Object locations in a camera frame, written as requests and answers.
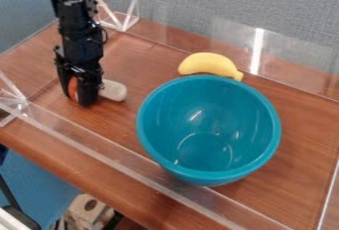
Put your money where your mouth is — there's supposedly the clear acrylic barrier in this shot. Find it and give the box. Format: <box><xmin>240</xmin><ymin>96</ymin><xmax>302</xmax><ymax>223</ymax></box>
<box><xmin>128</xmin><ymin>19</ymin><xmax>339</xmax><ymax>102</ymax></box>
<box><xmin>0</xmin><ymin>71</ymin><xmax>292</xmax><ymax>230</ymax></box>

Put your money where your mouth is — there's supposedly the blue plastic bowl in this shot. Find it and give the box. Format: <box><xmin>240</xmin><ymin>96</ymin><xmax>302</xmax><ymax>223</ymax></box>
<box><xmin>136</xmin><ymin>75</ymin><xmax>281</xmax><ymax>186</ymax></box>

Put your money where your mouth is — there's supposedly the plush mushroom with orange cap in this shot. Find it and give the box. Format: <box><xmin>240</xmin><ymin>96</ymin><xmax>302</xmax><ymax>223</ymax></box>
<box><xmin>66</xmin><ymin>75</ymin><xmax>128</xmax><ymax>103</ymax></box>

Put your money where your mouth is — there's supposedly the clear acrylic corner bracket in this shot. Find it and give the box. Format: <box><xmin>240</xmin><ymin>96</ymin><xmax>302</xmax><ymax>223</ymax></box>
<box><xmin>96</xmin><ymin>0</ymin><xmax>140</xmax><ymax>32</ymax></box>

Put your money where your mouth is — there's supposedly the yellow plush banana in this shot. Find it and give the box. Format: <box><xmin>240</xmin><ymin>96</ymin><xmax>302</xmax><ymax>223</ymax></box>
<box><xmin>177</xmin><ymin>53</ymin><xmax>244</xmax><ymax>81</ymax></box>

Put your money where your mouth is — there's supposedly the clear acrylic back barrier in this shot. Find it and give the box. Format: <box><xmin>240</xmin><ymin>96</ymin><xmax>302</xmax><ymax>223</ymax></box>
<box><xmin>128</xmin><ymin>19</ymin><xmax>339</xmax><ymax>102</ymax></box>

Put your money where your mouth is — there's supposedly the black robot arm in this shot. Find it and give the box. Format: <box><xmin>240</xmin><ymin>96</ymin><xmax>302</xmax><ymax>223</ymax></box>
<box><xmin>50</xmin><ymin>0</ymin><xmax>106</xmax><ymax>106</ymax></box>

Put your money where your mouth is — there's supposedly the clear acrylic front barrier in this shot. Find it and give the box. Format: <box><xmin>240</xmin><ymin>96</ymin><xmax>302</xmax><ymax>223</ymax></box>
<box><xmin>0</xmin><ymin>71</ymin><xmax>292</xmax><ymax>230</ymax></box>

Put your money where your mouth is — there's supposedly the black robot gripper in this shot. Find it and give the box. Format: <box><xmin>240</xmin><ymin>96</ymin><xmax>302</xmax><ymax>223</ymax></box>
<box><xmin>54</xmin><ymin>19</ymin><xmax>106</xmax><ymax>106</ymax></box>

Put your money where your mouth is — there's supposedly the beige block with hole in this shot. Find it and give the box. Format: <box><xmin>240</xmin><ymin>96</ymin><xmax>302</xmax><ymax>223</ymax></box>
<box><xmin>64</xmin><ymin>194</ymin><xmax>114</xmax><ymax>230</ymax></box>

